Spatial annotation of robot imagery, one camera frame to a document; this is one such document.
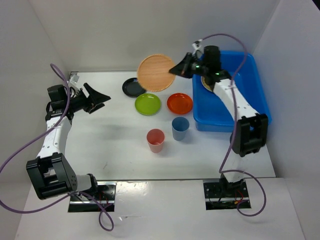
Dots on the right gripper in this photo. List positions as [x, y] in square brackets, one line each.
[182, 68]

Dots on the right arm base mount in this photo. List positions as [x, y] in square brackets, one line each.
[220, 195]

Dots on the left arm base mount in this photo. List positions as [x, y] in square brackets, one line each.
[105, 196]

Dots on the green-rimmed bamboo woven plate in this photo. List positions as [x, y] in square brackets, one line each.
[207, 83]

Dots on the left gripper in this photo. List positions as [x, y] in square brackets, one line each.
[94, 97]

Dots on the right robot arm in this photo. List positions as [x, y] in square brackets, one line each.
[249, 133]

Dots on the green round plate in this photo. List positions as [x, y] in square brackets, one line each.
[147, 104]

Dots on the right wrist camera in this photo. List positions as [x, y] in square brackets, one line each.
[197, 48]

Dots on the black round plate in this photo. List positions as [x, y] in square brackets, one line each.
[132, 88]

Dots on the pink plastic cup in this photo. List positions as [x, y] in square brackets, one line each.
[155, 139]

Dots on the blue plastic bin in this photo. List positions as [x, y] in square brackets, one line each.
[209, 112]

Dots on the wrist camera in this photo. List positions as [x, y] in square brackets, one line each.
[197, 48]
[73, 79]

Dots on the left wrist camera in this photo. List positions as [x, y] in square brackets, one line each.
[73, 79]

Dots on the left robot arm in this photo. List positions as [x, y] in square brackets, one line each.
[50, 173]

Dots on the brown woven bamboo plate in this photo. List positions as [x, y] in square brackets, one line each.
[153, 73]

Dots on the aluminium table edge rail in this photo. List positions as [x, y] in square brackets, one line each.
[58, 125]

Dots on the blue plastic cup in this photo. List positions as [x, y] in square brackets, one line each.
[180, 125]

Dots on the orange round plate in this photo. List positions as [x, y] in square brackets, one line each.
[179, 103]

